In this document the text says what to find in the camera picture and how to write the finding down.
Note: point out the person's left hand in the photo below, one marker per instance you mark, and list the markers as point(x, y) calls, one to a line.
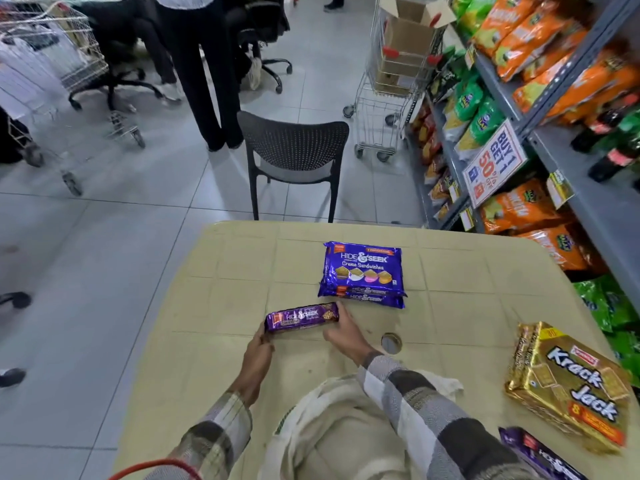
point(254, 362)

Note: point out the person's right hand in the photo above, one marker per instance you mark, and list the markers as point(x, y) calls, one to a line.
point(350, 337)

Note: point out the person's left thumb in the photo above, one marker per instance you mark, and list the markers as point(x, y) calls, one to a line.
point(269, 348)

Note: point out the person's right thumb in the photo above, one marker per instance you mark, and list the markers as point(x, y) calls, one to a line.
point(331, 336)

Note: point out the small purple biscuit roll packet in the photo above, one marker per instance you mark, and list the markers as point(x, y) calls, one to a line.
point(302, 317)

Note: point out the person's left forearm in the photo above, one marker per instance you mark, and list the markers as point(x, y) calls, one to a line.
point(212, 437)

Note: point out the person's right forearm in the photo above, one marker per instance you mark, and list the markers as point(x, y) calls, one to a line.
point(430, 419)

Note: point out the round table hole cap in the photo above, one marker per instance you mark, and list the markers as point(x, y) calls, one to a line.
point(391, 343)

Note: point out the large purple cream biscuit pack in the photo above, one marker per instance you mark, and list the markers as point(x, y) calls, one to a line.
point(362, 268)

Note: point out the cream cloth bag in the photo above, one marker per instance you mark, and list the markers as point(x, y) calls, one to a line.
point(335, 434)

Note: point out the yellow price tag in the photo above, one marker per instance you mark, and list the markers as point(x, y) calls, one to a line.
point(559, 188)
point(467, 218)
point(470, 55)

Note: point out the black perforated plastic chair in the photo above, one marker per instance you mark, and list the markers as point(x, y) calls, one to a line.
point(295, 149)

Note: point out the row of red snack packets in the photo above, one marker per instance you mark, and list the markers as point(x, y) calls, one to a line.
point(432, 154)

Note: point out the orange snack bag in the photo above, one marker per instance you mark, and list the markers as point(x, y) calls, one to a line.
point(557, 244)
point(520, 207)

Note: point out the white sale sign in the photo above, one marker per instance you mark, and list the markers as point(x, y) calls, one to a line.
point(495, 162)

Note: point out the gold cracker family pack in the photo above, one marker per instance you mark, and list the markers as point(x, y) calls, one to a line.
point(570, 387)

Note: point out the row of green snack packets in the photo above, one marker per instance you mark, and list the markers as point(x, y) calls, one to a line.
point(472, 107)

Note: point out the pile of green snack bags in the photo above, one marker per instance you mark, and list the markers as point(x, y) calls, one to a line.
point(612, 314)

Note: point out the grey metal shelf unit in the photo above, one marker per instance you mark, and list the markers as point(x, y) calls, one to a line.
point(590, 194)

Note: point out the open cardboard box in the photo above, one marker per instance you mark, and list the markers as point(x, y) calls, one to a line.
point(410, 37)

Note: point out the black office chair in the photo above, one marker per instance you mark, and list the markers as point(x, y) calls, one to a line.
point(112, 49)
point(265, 29)

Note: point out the dark soda bottle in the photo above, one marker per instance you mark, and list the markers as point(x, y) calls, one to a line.
point(602, 122)
point(615, 159)

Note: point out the row of orange snack packets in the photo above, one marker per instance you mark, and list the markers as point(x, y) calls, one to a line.
point(555, 49)

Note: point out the white plastic bag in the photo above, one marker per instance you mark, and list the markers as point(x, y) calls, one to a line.
point(35, 69)

